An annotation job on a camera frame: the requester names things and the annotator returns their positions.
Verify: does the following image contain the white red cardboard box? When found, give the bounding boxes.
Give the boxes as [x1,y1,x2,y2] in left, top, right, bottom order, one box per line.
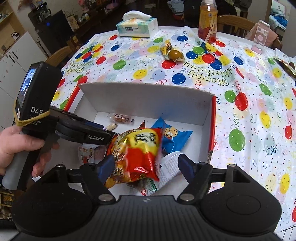
[69,82,216,163]

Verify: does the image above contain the white green snack packet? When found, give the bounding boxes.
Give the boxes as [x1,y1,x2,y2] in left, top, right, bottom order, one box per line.
[132,151,182,196]

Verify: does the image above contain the yellow triangular snack packet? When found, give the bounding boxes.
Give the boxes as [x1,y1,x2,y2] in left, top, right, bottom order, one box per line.
[160,40,174,56]

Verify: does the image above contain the wooden chair far side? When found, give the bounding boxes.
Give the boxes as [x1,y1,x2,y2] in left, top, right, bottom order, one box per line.
[217,15,282,50]

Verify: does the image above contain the wooden chair left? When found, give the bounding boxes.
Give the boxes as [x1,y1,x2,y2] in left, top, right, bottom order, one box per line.
[45,46,72,67]

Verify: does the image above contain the sausage stick snack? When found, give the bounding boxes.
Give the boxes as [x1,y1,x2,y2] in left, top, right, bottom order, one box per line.
[104,123,118,131]

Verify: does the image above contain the clear pink plastic case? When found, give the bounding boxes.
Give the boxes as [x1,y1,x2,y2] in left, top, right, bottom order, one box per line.
[251,20,270,54]

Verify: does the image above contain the orange juice bottle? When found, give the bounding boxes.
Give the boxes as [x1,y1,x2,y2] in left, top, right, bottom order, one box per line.
[198,0,218,44]

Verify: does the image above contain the white cabinet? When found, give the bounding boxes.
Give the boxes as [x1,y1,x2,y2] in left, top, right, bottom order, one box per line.
[0,32,47,128]

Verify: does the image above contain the opened wrapper on tablecloth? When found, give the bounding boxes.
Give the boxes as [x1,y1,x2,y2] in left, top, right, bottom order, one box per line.
[273,57,296,78]

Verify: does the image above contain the balloon birthday tablecloth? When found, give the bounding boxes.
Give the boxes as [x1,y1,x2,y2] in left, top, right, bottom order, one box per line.
[52,27,295,233]

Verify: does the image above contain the red yellow chip bag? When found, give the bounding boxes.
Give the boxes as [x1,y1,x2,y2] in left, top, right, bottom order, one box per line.
[105,128,163,188]

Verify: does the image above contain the packaged brown braised egg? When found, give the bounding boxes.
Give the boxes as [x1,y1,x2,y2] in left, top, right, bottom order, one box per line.
[168,49,185,62]

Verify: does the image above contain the wooden chair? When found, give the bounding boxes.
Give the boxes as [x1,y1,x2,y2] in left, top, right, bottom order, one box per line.
[45,46,72,67]
[217,15,282,50]

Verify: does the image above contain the white red snack packet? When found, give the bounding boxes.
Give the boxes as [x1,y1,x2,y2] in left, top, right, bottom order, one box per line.
[78,144,107,165]

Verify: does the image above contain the person's left hand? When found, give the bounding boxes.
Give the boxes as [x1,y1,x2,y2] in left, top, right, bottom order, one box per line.
[0,126,52,177]

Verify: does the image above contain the blue cookie packet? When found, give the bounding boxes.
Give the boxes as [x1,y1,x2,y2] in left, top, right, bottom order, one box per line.
[152,118,193,156]

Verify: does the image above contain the small red wrapped snack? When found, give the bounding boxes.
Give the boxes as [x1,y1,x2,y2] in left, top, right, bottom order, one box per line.
[107,113,134,123]

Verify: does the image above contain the tissue box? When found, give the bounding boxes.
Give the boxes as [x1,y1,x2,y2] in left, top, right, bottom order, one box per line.
[116,11,159,38]

